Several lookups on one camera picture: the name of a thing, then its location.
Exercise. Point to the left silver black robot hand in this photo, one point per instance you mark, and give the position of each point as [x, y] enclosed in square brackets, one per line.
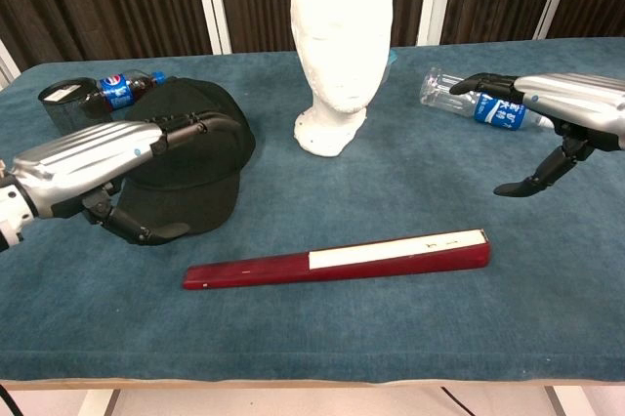
[73, 157]

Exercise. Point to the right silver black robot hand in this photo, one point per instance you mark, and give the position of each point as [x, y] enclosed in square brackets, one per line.
[581, 98]

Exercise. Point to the black baseball cap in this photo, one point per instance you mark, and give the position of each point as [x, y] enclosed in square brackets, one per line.
[205, 172]

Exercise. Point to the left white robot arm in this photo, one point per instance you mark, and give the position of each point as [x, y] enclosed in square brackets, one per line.
[10, 211]

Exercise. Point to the white foam mannequin head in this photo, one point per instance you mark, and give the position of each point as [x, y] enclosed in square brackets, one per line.
[337, 45]

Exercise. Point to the black mesh cup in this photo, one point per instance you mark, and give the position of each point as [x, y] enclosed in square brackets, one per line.
[58, 113]

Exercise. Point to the small pepsi cola bottle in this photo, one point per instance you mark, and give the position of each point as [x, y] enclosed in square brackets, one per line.
[116, 91]

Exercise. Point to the clear water bottle blue label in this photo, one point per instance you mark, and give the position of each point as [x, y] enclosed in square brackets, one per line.
[439, 91]

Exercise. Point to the closed red folding fan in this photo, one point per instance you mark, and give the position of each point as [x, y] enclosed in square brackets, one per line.
[273, 272]

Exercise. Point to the white table leg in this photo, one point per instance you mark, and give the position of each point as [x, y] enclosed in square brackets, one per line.
[559, 403]
[97, 403]

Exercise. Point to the blue table cloth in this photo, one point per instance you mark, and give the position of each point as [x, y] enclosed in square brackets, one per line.
[342, 338]

